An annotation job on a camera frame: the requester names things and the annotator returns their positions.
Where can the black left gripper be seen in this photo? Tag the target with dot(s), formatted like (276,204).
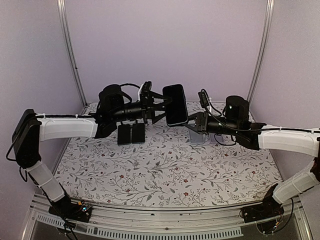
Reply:
(148,107)

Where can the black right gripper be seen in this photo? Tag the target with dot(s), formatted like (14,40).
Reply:
(201,125)

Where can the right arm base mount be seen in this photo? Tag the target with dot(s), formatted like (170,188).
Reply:
(265,211)

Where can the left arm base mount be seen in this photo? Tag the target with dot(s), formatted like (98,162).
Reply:
(68,210)

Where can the light blue silicone phone case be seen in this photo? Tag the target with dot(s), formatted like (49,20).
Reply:
(195,138)

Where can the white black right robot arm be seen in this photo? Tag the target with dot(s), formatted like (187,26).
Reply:
(296,150)

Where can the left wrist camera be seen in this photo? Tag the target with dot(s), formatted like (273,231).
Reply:
(144,90)

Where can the aluminium left rear frame post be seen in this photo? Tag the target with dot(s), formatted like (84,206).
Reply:
(61,6)

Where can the lilac silicone phone case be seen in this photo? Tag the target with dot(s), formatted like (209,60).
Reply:
(216,138)

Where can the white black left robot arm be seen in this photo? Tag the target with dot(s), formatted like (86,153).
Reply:
(37,130)

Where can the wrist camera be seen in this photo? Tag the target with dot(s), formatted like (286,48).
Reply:
(204,99)
(144,90)

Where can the aluminium right rear frame post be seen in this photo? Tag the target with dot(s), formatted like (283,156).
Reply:
(268,17)

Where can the aluminium front rail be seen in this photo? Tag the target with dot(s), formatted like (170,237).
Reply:
(120,222)

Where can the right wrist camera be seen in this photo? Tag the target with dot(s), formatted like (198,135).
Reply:
(204,99)

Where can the aluminium frame post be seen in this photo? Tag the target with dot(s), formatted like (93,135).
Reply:
(61,6)
(268,17)

